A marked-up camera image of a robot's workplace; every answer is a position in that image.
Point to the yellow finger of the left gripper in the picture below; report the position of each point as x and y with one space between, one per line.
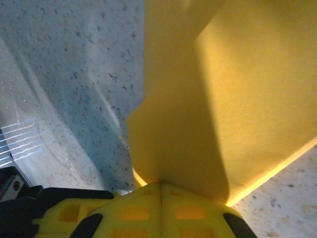
54 223

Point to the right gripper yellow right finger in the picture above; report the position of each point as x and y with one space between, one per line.
193 218

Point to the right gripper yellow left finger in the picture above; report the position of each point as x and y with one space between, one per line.
138 218

